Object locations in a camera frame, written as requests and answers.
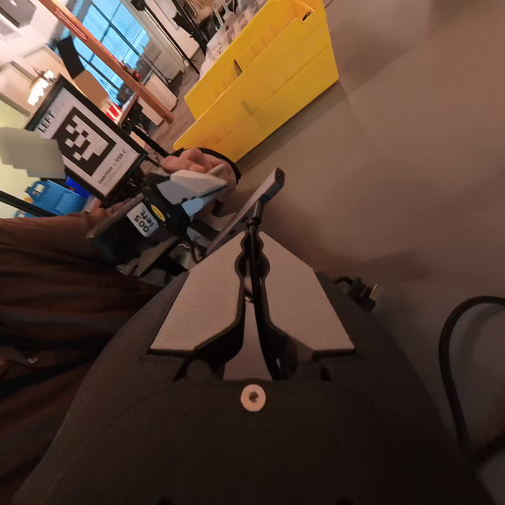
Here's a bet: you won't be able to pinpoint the person's left forearm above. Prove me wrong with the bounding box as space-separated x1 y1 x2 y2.
0 208 119 273

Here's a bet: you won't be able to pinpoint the grey usb hub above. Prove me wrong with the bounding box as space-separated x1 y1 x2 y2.
205 168 285 257

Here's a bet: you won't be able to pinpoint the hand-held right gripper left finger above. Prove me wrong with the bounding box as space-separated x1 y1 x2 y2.
150 231 249 367

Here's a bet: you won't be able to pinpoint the blue plastic crate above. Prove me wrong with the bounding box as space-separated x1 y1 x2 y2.
16 178 93 218

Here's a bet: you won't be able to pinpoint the yellow plastic bin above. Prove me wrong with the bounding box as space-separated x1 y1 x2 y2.
174 0 340 163

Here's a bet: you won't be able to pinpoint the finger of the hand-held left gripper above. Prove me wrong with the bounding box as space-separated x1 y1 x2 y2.
181 193 217 220
157 170 229 206

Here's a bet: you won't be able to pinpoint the black-framed marker sign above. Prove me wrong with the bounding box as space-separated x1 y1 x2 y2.
26 75 148 200

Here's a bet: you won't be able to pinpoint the person's left hand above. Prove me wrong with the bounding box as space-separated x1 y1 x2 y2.
163 148 237 186

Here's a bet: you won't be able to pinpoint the black usb-c cable grey plugs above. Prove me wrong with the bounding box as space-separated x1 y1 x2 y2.
237 195 379 381

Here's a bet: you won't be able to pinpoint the grey black office chair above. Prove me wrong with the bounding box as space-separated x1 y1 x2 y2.
439 296 505 474

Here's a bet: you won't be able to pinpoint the orange wooden beam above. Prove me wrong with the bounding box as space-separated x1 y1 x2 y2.
37 0 174 124

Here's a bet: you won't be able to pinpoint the person's brown jacket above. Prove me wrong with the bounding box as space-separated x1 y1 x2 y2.
0 252 166 505

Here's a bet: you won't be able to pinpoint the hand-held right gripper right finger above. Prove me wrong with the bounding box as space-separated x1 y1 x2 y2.
257 231 356 369

